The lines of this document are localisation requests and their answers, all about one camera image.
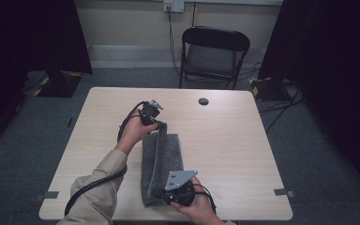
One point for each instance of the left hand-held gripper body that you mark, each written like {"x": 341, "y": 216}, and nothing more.
{"x": 150, "y": 111}

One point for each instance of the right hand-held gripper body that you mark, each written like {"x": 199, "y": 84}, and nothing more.
{"x": 178, "y": 178}

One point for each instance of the grey towel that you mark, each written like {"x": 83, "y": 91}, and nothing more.
{"x": 168, "y": 156}

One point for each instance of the person's left hand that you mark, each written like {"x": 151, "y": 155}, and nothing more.
{"x": 132, "y": 131}

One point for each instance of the person's right hand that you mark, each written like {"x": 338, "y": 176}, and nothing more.
{"x": 200, "y": 209}

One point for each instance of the black stand base yellow striped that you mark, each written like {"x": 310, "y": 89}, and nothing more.
{"x": 268, "y": 90}
{"x": 59, "y": 86}

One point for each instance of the black folding chair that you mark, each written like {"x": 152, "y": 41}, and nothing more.
{"x": 215, "y": 39}

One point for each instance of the grey tape piece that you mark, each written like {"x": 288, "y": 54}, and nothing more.
{"x": 48, "y": 195}
{"x": 282, "y": 192}

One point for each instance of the dark curtain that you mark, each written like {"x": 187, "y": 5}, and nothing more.
{"x": 331, "y": 62}
{"x": 28, "y": 34}

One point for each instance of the white wall outlet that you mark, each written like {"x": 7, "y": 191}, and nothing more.
{"x": 173, "y": 5}

